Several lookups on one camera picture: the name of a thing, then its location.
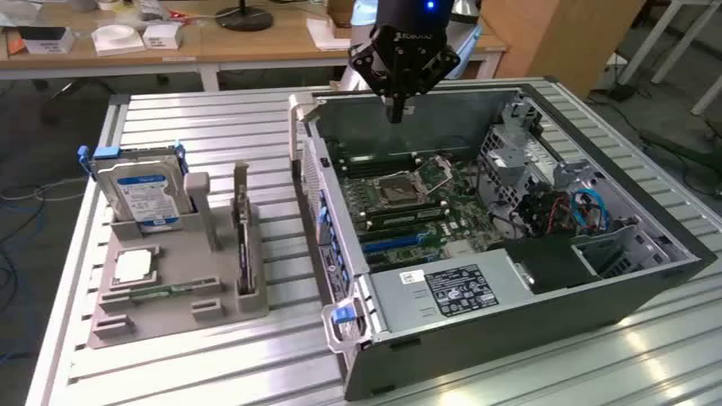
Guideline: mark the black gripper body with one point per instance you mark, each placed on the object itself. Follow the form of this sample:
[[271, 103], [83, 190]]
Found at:
[[408, 34]]

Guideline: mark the Nvidia graphics card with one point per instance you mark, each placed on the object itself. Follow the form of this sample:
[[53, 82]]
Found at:
[[243, 254]]

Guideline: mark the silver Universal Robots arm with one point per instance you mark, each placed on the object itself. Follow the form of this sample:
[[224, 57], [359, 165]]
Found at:
[[360, 17]]

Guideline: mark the white paper stack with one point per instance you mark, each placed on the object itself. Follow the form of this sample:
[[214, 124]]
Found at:
[[327, 36]]

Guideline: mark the brown cardboard box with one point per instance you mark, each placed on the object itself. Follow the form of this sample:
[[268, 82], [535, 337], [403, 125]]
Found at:
[[338, 10]]

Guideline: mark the wooden cabinet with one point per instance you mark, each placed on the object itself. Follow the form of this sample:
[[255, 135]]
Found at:
[[563, 42]]

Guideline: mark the black lamp base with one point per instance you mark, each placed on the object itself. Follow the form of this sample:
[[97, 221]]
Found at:
[[243, 19]]

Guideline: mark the metal socket cover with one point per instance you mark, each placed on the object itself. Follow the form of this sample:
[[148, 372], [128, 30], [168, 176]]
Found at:
[[434, 171]]

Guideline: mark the silver disk bay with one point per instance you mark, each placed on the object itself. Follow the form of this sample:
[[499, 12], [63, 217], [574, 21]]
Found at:
[[621, 254], [515, 165]]

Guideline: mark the CPU socket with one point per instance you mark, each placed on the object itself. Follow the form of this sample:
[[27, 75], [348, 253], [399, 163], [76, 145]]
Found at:
[[398, 190]]

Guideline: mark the small white box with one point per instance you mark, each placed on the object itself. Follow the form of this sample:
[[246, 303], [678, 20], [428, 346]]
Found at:
[[162, 36]]

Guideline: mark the black installed RAM stick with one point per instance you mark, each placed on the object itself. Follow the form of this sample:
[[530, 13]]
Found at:
[[403, 215]]

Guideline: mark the blue slot retention clip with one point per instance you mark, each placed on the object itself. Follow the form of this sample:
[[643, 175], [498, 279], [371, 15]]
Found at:
[[323, 215]]

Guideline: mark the white round holder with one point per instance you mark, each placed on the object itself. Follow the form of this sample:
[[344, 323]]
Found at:
[[119, 40]]

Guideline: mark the blue expansion slot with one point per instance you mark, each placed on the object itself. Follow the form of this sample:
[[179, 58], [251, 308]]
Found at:
[[395, 244]]

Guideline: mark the black floor stand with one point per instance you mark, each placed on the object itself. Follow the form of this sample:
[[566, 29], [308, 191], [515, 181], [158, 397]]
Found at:
[[682, 144]]

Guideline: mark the hard disk with blue carrier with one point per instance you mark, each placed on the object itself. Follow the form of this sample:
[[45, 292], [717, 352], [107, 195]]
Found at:
[[140, 194]]

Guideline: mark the white box with dark lid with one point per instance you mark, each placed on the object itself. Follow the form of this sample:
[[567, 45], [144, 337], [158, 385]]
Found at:
[[45, 40]]

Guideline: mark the grey parts rack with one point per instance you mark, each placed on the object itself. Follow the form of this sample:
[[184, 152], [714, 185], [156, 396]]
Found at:
[[186, 262]]

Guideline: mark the grey power supply unit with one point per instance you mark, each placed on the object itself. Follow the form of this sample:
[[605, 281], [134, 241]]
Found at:
[[406, 304]]

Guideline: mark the blue case latch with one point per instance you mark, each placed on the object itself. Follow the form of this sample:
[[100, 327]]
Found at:
[[342, 316]]

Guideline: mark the silver CPU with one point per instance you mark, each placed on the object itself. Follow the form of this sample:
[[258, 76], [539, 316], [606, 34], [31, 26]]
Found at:
[[132, 266]]

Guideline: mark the green RAM stick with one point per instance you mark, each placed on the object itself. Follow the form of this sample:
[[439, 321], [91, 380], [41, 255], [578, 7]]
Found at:
[[163, 292]]

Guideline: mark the open black PC case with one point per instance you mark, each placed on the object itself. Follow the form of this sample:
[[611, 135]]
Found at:
[[507, 338]]

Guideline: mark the wooden desk with white frame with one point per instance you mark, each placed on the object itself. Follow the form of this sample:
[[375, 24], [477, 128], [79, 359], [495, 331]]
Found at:
[[254, 46]]

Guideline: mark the white table frame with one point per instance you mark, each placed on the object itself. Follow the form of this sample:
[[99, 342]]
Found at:
[[679, 42]]

